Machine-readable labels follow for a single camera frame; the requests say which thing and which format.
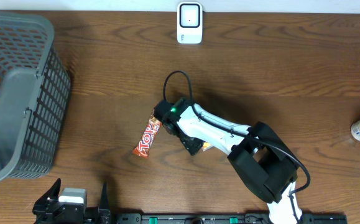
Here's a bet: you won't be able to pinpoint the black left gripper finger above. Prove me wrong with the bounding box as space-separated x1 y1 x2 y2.
98 182 110 212
34 178 61 207

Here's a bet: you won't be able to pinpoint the orange snack box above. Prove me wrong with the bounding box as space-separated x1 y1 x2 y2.
201 142 213 151

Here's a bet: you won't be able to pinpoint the orange chocolate bar wrapper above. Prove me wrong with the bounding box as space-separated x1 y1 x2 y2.
132 111 162 158

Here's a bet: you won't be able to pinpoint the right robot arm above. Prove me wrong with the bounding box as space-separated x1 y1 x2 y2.
153 99 302 223

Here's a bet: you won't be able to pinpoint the white barcode scanner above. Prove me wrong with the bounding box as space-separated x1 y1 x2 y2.
177 2 203 44

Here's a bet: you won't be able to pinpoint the grey plastic basket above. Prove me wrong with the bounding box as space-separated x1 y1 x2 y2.
0 12 71 181

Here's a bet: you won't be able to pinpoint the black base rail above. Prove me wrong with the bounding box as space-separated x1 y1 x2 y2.
112 213 348 224

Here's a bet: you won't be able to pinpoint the black right cable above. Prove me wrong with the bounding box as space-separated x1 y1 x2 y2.
162 70 311 224

